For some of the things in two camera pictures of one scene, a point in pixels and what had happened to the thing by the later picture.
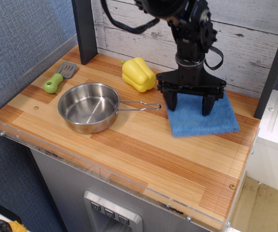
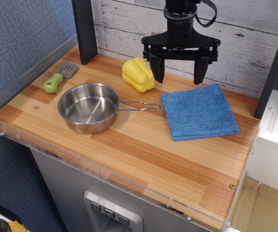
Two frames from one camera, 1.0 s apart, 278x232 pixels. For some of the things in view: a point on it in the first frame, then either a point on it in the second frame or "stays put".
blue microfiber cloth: [187, 119] stays put
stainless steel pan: [92, 108] stays put
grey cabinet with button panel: [86, 203] stays put
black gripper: [190, 79] → [180, 42]
